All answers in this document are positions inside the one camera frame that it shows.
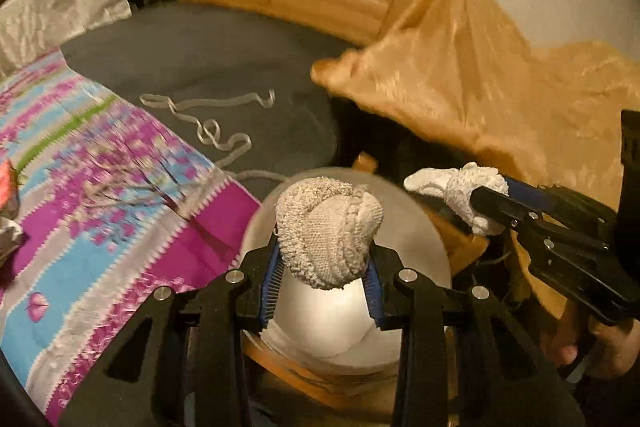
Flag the white cloth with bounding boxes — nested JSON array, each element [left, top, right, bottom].
[[404, 161, 509, 236]]

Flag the cream knitted sock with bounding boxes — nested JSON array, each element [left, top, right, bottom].
[[274, 176, 384, 291]]

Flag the white round trash bin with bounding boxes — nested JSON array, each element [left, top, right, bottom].
[[241, 168, 451, 375]]

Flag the person's right hand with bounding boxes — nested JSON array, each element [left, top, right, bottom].
[[544, 303, 639, 381]]

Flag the colourful floral quilt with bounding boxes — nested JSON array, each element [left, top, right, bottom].
[[1, 51, 258, 422]]

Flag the yellow snack packet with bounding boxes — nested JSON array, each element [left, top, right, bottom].
[[0, 160, 20, 219]]

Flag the dark grey bed sheet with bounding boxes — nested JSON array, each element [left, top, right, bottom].
[[62, 3, 358, 176]]

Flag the silver satin pillow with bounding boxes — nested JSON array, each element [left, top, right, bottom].
[[0, 0, 131, 79]]

